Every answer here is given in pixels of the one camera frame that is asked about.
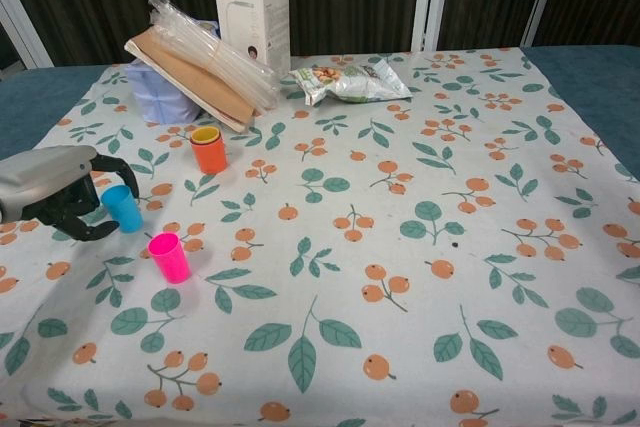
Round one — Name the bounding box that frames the teal table cover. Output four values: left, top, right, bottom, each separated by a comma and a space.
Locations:
0, 44, 640, 183

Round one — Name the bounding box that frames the pink plastic cup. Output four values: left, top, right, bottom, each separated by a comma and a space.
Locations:
147, 232, 192, 285

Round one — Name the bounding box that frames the clear bag of straws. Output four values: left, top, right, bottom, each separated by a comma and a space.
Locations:
147, 0, 282, 113

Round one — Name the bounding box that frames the nut snack bag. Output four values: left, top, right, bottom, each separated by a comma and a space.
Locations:
288, 57, 414, 107

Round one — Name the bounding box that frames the pale blue plastic package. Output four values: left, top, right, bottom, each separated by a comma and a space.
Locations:
124, 19, 221, 124

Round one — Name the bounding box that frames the brown paper package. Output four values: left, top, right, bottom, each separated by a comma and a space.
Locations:
124, 29, 261, 134

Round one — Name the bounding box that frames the light blue plastic cup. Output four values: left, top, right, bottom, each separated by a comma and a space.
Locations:
101, 184, 145, 234

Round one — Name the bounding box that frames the orange plastic cup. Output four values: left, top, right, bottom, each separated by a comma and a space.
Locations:
190, 135, 229, 174

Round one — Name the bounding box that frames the floral fruit print tablecloth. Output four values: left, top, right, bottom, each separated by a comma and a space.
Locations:
0, 46, 640, 427

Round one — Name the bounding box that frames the tall white carton box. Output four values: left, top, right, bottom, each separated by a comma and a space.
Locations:
211, 0, 292, 72

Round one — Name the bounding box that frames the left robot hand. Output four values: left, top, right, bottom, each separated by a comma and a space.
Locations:
0, 145, 140, 243

